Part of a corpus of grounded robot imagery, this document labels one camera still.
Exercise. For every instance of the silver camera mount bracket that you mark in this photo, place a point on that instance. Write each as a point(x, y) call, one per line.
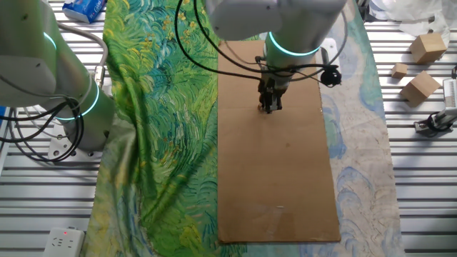
point(425, 129)

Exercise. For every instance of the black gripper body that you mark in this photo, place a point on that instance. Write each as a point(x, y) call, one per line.
point(273, 86)

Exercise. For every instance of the white power strip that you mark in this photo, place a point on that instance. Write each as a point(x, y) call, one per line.
point(64, 242)

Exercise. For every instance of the medium wooden block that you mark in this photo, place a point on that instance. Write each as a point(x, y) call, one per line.
point(419, 88)

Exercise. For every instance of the brown cardboard sheet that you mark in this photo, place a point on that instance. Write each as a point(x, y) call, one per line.
point(275, 171)

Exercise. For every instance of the small wooden cube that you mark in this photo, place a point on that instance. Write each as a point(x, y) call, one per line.
point(399, 70)

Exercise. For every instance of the silver ribbed depth camera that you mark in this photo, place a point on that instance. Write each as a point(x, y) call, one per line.
point(450, 93)

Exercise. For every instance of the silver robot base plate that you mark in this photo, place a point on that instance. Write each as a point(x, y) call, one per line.
point(59, 148)

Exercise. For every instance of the large wooden cube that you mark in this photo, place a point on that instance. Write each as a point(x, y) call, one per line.
point(428, 48)

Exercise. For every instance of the white crumpled plastic sheet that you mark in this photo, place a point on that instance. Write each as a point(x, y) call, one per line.
point(410, 14)

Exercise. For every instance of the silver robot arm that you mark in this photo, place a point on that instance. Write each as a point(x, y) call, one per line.
point(35, 71)

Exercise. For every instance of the blue tissue pack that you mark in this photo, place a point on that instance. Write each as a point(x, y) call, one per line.
point(84, 9)

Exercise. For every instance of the green blue painted cloth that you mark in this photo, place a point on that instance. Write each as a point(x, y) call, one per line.
point(160, 125)

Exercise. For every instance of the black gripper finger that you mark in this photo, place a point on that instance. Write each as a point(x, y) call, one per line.
point(276, 104)
point(266, 104)

